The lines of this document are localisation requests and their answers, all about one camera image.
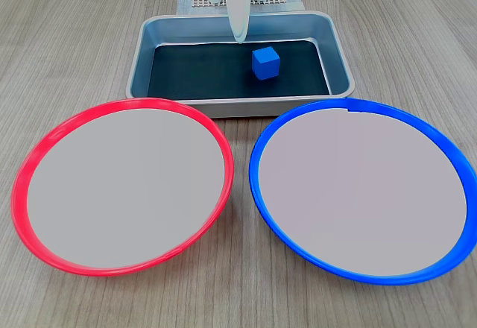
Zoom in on blue cube block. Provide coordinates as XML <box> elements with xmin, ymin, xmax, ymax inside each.
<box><xmin>251</xmin><ymin>46</ymin><xmax>281</xmax><ymax>81</ymax></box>

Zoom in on black tray liner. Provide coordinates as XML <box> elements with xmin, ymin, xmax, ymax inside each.
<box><xmin>147</xmin><ymin>40</ymin><xmax>332</xmax><ymax>101</ymax></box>

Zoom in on silver metal tray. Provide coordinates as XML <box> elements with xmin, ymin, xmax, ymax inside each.
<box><xmin>125</xmin><ymin>10</ymin><xmax>356</xmax><ymax>119</ymax></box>

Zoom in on red rimmed white dish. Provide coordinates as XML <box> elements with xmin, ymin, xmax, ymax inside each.
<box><xmin>10</xmin><ymin>97</ymin><xmax>235</xmax><ymax>277</ymax></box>

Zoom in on blue rimmed white dish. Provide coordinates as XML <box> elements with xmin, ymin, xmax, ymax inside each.
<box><xmin>248</xmin><ymin>97</ymin><xmax>477</xmax><ymax>286</ymax></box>

